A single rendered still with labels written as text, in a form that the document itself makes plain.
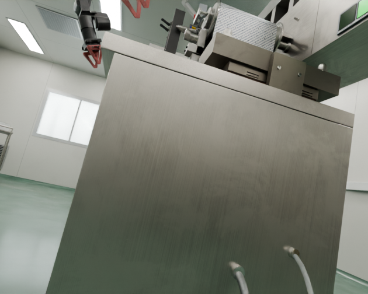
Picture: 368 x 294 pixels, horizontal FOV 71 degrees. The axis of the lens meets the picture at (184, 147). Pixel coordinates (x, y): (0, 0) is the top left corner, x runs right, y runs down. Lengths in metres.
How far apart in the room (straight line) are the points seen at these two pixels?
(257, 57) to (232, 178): 0.35
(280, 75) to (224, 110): 0.22
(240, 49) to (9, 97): 6.56
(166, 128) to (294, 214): 0.37
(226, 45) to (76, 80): 6.22
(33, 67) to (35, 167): 2.30
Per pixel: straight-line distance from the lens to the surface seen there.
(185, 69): 0.61
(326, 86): 0.87
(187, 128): 0.57
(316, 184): 0.72
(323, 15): 1.08
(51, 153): 6.57
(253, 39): 1.04
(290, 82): 0.77
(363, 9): 0.91
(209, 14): 1.05
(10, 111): 6.96
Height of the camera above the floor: 0.61
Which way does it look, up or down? 9 degrees up
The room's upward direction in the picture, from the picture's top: 13 degrees clockwise
